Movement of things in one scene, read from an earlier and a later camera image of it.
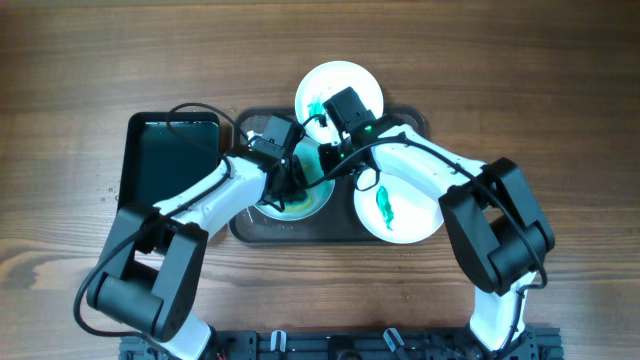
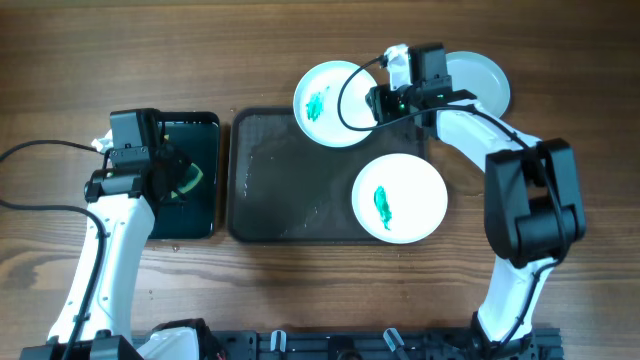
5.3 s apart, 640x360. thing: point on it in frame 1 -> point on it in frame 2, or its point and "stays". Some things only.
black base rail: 356,344 stays
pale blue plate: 318,197 -> 481,78
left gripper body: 282,185 -> 176,170
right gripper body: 331,158 -> 376,103
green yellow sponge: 299,206 -> 194,174
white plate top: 326,80 stays
